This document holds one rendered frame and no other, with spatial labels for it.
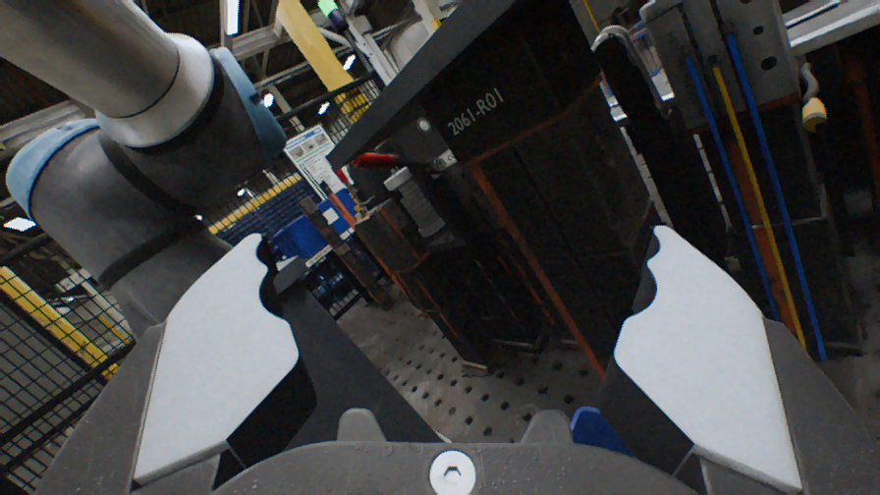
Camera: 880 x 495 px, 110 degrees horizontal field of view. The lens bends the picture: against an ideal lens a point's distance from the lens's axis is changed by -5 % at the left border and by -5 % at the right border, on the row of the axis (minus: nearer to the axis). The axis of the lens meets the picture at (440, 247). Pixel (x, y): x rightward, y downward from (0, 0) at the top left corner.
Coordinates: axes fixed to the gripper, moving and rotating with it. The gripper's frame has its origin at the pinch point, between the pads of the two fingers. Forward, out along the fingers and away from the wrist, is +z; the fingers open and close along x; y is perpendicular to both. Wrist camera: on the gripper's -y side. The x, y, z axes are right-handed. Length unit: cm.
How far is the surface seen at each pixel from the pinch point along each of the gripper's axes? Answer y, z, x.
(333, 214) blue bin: 47, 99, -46
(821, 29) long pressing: -6.4, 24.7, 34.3
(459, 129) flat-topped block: 0.0, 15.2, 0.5
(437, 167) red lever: 9.3, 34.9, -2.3
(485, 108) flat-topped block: -1.7, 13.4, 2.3
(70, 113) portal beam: 29, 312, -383
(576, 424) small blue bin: 30.1, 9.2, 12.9
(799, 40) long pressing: -5.5, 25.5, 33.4
